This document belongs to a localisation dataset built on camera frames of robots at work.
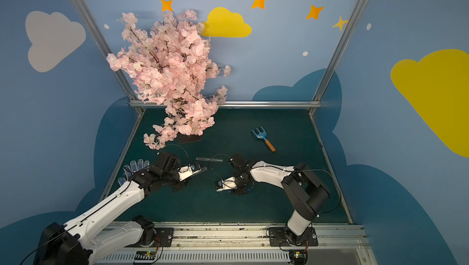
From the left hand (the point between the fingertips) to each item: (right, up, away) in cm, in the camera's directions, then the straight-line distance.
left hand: (189, 171), depth 83 cm
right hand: (+22, -8, +6) cm, 24 cm away
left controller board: (-15, -32, -10) cm, 37 cm away
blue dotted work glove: (-32, -1, +11) cm, 34 cm away
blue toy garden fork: (+38, +16, +24) cm, 48 cm away
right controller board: (+48, -33, -10) cm, 59 cm away
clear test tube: (+7, +2, -3) cm, 8 cm away
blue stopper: (+5, +5, -13) cm, 15 cm away
